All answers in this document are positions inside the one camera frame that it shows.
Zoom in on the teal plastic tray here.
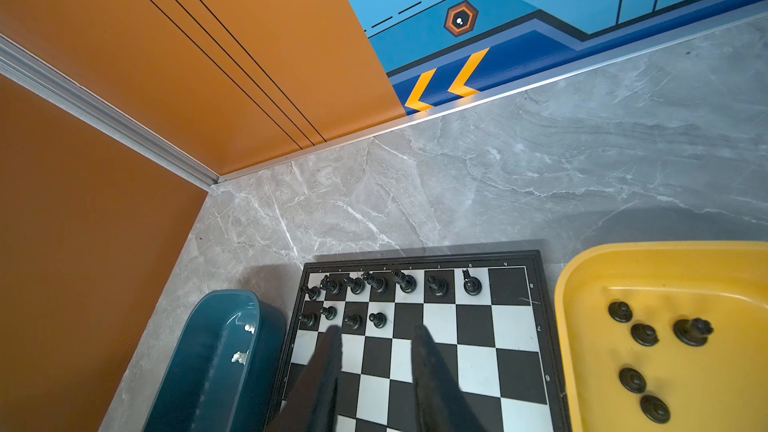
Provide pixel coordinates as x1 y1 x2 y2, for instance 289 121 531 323
143 289 286 431

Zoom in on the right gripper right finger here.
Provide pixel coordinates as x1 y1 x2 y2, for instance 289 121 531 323
411 325 485 431

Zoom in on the yellow plastic tray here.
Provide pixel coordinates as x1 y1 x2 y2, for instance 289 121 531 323
554 241 767 431

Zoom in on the black pawn in tray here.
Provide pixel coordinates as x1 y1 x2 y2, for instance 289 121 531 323
630 323 659 347
608 301 633 323
640 395 671 424
618 367 647 394

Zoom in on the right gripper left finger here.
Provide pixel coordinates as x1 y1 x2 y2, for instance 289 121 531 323
266 326 343 431

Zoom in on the black and white chessboard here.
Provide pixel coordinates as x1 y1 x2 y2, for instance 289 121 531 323
270 250 570 431

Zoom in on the black pawn on board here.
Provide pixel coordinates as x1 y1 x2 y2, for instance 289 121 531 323
368 312 387 329
343 314 363 330

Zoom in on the black chess piece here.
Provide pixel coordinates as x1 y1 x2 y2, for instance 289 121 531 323
426 275 449 297

